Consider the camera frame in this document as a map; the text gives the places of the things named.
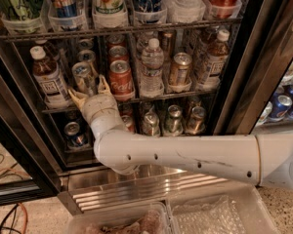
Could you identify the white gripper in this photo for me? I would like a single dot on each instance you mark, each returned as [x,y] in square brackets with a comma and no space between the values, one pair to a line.
[99,107]

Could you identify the silver redbull can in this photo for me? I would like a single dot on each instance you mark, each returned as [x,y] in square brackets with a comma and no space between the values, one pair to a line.
[90,57]
[84,78]

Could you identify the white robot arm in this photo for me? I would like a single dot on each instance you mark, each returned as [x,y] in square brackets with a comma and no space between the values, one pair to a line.
[265,160]

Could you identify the front red coca-cola can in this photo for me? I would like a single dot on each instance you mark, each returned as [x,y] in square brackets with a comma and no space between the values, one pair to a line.
[120,78]

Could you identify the red coca-cola can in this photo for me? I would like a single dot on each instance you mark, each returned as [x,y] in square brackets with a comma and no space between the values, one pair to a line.
[120,78]
[117,53]

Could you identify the blue pepsi can bottom shelf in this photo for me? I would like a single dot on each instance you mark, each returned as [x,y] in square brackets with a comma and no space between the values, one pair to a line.
[74,135]

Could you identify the red can bottom shelf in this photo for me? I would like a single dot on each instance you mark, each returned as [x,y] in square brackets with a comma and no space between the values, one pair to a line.
[129,123]

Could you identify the silver can bottom shelf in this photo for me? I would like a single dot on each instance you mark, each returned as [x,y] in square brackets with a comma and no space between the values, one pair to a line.
[150,125]

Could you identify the green-silver can bottom shelf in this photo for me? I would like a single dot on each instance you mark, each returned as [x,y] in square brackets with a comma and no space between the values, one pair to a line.
[173,121]

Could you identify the gold can middle shelf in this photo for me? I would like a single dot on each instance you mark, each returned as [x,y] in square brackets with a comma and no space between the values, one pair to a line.
[179,69]

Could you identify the gold can bottom right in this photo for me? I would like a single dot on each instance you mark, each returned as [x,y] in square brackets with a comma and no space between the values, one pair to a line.
[195,122]

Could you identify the water bottle top shelf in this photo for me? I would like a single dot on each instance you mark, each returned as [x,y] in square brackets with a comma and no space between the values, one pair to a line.
[185,11]

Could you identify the blue pepsi can right fridge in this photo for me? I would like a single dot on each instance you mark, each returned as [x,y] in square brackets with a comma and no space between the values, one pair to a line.
[280,105]

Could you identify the front left tea bottle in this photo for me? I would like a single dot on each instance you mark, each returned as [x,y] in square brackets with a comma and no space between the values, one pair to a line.
[49,77]

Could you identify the tea bottle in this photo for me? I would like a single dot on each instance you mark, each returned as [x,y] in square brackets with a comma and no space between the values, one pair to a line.
[214,59]
[49,77]

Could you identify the clear water bottle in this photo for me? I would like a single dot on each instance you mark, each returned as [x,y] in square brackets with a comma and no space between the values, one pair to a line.
[152,66]

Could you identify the right tea bottle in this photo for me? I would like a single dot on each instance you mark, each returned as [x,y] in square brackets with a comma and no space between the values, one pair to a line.
[214,59]

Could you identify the left clear plastic bin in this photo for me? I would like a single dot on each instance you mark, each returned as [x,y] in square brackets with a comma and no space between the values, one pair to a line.
[143,218]

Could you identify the clear plastic bin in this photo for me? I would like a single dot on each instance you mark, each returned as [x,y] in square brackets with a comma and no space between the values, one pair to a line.
[221,208]
[143,218]

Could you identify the right clear plastic bin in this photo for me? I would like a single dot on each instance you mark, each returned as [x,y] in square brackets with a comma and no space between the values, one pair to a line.
[221,208]

